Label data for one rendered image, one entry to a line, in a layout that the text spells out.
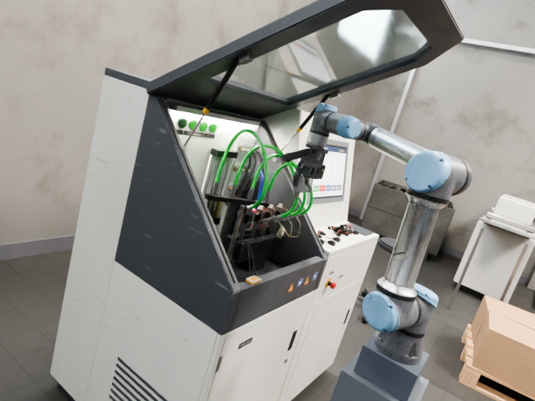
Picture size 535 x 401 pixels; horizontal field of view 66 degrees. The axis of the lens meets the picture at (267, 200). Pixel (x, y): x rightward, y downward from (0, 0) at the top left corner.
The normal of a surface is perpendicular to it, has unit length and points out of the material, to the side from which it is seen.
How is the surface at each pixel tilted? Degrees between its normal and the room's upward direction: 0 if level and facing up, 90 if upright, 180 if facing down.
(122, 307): 90
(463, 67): 90
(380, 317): 97
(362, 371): 90
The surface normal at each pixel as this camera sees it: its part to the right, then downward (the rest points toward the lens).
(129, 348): -0.55, 0.04
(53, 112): 0.80, 0.35
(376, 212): -0.37, 0.11
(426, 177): -0.73, -0.20
